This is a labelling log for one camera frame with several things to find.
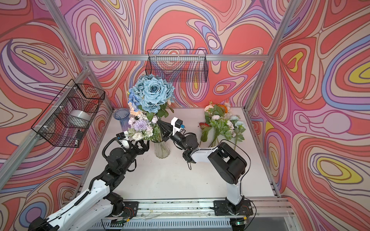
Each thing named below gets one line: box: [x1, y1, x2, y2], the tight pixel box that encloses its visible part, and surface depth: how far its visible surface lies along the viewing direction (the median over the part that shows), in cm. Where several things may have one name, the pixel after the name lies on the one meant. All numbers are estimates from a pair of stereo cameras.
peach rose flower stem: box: [128, 101, 142, 116], surface depth 72 cm
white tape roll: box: [67, 109, 92, 126], surface depth 73 cm
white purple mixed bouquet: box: [127, 113, 161, 142], surface depth 70 cm
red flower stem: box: [197, 121, 213, 147], surface depth 103 cm
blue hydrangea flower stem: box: [128, 87, 141, 113], surface depth 67 cm
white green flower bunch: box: [204, 104, 246, 150], surface depth 101 cm
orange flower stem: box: [217, 103, 228, 116], surface depth 111 cm
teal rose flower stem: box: [133, 74, 176, 142], surface depth 52 cm
